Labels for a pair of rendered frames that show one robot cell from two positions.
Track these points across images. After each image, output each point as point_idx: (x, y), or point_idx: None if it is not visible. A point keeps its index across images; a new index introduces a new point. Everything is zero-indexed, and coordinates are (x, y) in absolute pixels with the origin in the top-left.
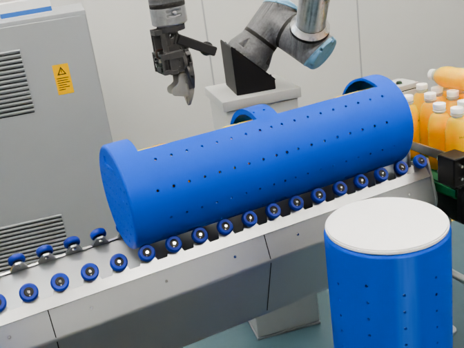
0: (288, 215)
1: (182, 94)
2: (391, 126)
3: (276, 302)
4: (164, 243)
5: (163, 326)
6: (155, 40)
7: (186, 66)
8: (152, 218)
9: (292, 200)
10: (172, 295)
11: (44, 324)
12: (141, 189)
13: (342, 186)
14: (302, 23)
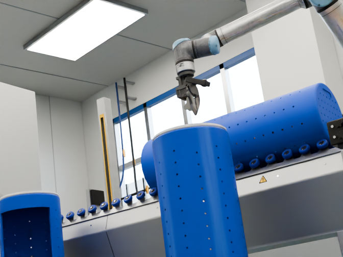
0: None
1: (188, 108)
2: (296, 108)
3: None
4: None
5: (158, 240)
6: (178, 82)
7: (187, 92)
8: (149, 167)
9: (236, 165)
10: (157, 215)
11: (104, 222)
12: (146, 151)
13: (270, 156)
14: None
